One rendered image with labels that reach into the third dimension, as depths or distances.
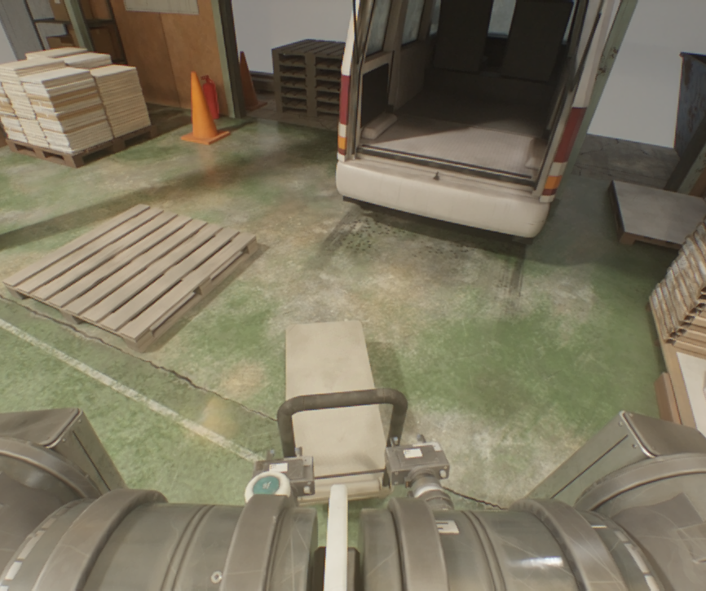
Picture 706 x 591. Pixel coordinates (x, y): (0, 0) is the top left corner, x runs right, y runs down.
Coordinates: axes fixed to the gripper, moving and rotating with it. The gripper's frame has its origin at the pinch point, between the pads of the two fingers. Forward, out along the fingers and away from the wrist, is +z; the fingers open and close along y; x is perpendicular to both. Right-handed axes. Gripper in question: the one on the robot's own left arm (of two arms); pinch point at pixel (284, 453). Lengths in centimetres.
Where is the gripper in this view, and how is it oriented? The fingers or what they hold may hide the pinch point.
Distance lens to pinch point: 105.8
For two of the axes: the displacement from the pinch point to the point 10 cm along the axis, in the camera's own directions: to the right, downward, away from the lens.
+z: -1.3, -3.5, 9.3
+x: -0.1, -9.3, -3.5
